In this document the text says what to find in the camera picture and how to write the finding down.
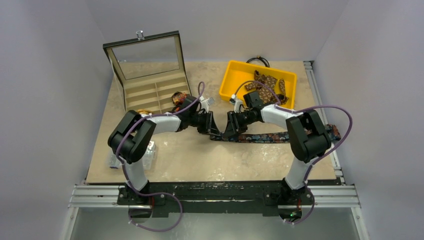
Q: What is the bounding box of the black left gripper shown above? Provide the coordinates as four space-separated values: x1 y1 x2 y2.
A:
188 110 220 136

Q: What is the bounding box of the navy floral tie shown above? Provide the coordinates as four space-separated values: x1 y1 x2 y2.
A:
209 124 342 144

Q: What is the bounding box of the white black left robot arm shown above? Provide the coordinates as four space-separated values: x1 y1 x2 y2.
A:
107 95 221 205

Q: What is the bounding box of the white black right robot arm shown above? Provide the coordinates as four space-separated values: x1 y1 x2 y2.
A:
222 91 332 204

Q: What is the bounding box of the orange navy rolled tie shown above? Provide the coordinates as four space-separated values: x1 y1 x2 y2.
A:
171 91 188 106

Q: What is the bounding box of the brown floral tie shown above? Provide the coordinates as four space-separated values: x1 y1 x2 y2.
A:
244 70 289 105

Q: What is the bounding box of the yellow plastic tray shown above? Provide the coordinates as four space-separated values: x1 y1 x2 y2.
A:
219 60 297 109

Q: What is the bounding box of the tan patterned rolled tie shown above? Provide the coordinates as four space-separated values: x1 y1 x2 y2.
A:
136 109 153 115

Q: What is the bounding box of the black tie storage box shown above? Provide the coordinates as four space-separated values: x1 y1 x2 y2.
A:
102 30 192 113

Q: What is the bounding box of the clear plastic screw box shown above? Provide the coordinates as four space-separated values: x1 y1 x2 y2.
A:
106 141 157 171

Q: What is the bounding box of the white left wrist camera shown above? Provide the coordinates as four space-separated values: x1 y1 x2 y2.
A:
199 96 215 112

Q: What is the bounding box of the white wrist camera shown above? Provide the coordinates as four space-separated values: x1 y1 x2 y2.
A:
199 96 215 112
229 94 243 113

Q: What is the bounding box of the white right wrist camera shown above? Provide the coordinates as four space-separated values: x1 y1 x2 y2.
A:
229 94 243 113

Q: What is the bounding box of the black mounting base rail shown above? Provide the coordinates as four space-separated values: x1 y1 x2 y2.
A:
117 180 315 221

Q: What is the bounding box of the black cable loop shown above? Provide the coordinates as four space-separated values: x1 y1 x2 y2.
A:
245 56 271 68

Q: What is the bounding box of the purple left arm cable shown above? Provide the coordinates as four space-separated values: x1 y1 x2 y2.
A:
114 81 206 233

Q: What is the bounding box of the aluminium frame rail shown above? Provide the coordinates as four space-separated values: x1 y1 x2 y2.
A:
62 63 361 240

